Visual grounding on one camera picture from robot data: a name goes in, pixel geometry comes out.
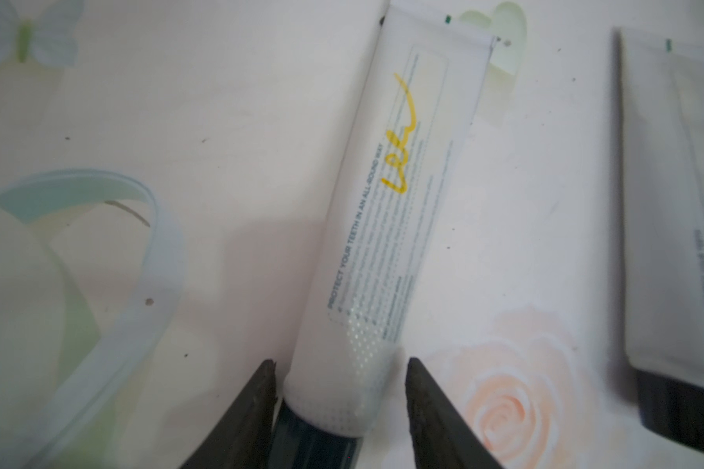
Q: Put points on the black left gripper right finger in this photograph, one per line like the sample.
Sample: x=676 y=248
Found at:
x=440 y=436

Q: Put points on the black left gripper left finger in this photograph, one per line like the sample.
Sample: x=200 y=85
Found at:
x=242 y=436

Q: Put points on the white tube teal cap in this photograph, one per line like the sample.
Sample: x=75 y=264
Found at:
x=420 y=96

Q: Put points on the white tube dark cap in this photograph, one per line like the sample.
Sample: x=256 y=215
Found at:
x=662 y=93

